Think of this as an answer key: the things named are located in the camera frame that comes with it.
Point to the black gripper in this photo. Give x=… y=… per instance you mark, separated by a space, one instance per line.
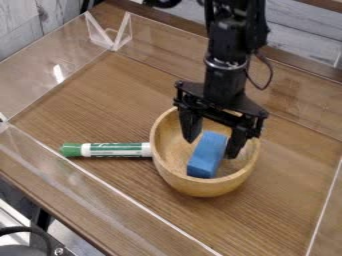
x=220 y=100

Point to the blue rectangular block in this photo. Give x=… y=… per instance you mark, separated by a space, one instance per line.
x=208 y=155

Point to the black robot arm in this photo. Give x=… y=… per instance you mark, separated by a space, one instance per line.
x=237 y=30

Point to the brown wooden bowl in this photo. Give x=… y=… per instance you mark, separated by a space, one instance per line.
x=171 y=152

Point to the green and white marker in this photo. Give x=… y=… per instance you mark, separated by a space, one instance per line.
x=139 y=149

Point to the clear acrylic corner bracket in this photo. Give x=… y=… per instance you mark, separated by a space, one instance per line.
x=110 y=38

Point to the black metal base bracket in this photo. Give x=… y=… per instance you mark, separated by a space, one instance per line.
x=54 y=247

